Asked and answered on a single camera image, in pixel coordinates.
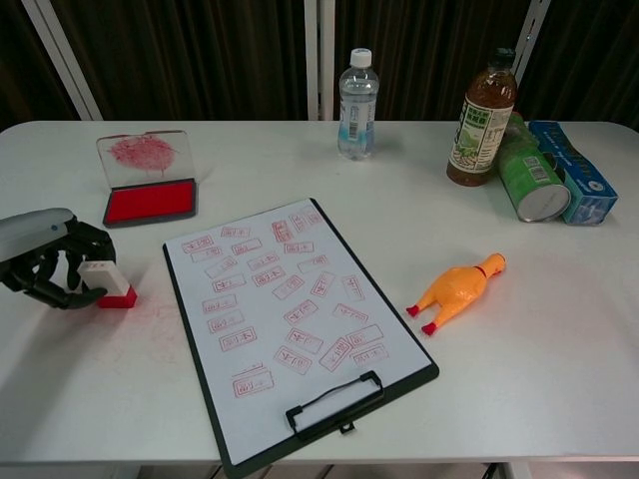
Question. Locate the red ink pad clear lid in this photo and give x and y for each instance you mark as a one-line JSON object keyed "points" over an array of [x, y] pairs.
{"points": [[150, 202]]}

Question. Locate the white frame post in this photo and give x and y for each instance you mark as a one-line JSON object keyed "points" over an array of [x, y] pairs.
{"points": [[62, 60], [531, 40], [319, 60]]}

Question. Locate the black clipboard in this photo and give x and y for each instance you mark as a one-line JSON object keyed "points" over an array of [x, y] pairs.
{"points": [[239, 466]]}

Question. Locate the orange rubber chicken toy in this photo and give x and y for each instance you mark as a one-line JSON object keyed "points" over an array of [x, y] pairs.
{"points": [[456, 289]]}

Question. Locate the brown tea bottle green label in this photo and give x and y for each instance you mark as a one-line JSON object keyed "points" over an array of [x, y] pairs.
{"points": [[479, 144]]}

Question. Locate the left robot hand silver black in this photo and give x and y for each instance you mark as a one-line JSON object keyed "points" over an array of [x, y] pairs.
{"points": [[30, 232]]}

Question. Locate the red and white stamp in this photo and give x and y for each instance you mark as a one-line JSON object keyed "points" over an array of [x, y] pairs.
{"points": [[112, 279]]}

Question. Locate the clear water bottle white cap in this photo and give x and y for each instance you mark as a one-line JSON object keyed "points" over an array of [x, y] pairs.
{"points": [[357, 115]]}

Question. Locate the green cylindrical can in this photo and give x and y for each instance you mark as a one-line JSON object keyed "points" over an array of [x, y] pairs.
{"points": [[529, 184]]}

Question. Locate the dark pleated curtain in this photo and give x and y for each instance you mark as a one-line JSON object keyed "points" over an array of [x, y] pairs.
{"points": [[199, 55]]}

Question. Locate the blue cardboard box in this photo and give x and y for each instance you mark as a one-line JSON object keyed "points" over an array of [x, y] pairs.
{"points": [[584, 184]]}

